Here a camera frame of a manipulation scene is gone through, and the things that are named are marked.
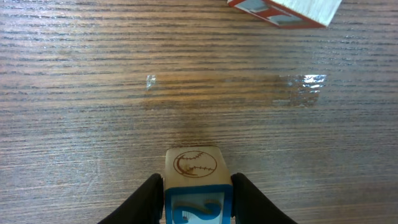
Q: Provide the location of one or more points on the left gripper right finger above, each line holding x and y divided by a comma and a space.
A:
251, 206

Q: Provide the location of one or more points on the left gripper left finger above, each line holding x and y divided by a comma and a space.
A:
144, 206

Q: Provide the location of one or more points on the blue number two block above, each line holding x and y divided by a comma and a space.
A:
197, 185

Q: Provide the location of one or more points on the white block red H side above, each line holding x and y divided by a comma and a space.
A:
290, 14

